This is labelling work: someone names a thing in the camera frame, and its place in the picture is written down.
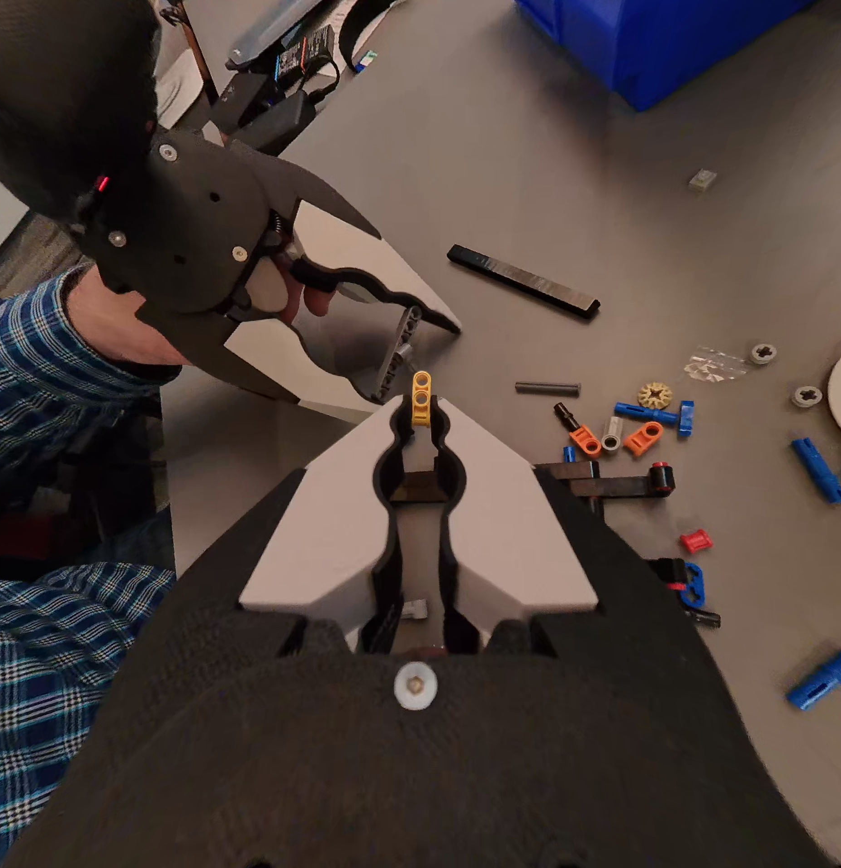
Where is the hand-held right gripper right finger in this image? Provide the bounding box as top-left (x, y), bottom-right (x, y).
top-left (429, 396), bottom-right (600, 655)

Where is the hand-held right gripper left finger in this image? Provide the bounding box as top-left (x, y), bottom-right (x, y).
top-left (239, 395), bottom-right (415, 655)

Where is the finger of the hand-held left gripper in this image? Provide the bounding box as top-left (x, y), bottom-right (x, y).
top-left (290, 200), bottom-right (462, 335)
top-left (224, 319), bottom-right (387, 423)

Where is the dark grey lego beam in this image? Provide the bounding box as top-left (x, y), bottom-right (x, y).
top-left (375, 305), bottom-right (423, 402)

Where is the person's left forearm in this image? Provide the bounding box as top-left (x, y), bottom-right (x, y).
top-left (0, 264), bottom-right (184, 476)

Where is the long black lego beam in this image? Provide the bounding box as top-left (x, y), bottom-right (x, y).
top-left (446, 244), bottom-right (602, 320)

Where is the blue lego axle with connector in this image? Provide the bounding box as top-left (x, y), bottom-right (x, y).
top-left (613, 399), bottom-right (695, 438)

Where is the long blue lego pin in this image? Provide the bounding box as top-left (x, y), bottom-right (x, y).
top-left (791, 437), bottom-right (841, 505)

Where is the person's left hand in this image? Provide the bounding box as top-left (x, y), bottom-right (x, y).
top-left (75, 254), bottom-right (330, 368)

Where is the black box device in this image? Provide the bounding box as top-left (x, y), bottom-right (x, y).
top-left (210, 71), bottom-right (272, 130)

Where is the black power bank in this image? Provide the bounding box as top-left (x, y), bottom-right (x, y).
top-left (247, 90), bottom-right (312, 156)

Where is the white stand with wooden leg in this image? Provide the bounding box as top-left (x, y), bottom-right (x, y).
top-left (155, 0), bottom-right (216, 130)

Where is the dark grey flat panel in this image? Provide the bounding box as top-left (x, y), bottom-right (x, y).
top-left (226, 0), bottom-right (326, 71)

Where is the black labelled battery pack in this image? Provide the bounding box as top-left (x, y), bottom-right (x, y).
top-left (278, 25), bottom-right (337, 70)

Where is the small clear plastic bag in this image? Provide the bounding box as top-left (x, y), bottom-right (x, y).
top-left (683, 346), bottom-right (747, 381)

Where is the person's plaid shirt torso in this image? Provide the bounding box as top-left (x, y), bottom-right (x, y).
top-left (0, 563), bottom-right (179, 868)

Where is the blue plastic bin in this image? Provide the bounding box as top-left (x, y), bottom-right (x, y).
top-left (514, 0), bottom-right (816, 113)

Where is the black lego frame assembly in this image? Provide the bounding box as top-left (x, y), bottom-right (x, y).
top-left (392, 460), bottom-right (706, 606)

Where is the black cable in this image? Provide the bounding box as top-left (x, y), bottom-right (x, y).
top-left (300, 56), bottom-right (341, 104)

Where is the black strap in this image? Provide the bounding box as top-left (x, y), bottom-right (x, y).
top-left (338, 0), bottom-right (396, 71)

